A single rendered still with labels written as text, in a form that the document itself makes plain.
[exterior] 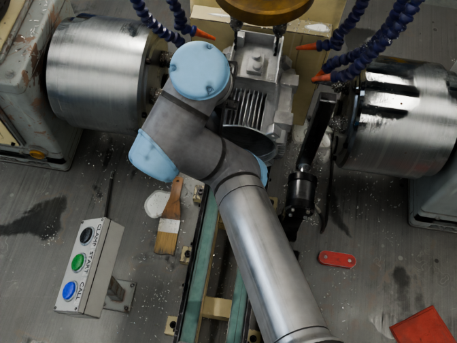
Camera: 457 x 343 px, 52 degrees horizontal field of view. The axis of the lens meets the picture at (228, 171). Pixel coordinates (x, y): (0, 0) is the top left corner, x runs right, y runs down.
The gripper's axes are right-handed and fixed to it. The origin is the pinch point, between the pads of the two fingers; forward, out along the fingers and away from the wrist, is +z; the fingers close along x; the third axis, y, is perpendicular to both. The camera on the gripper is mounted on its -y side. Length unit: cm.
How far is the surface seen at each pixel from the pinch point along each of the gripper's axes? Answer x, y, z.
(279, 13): -9.4, 14.7, -19.2
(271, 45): -8.9, 14.8, 5.6
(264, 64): -8.0, 10.1, 3.1
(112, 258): 13.4, -30.4, -13.3
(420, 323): -51, -40, 10
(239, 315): -10.8, -40.6, -3.4
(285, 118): -14.0, -0.1, 1.9
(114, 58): 20.9, 5.9, -4.2
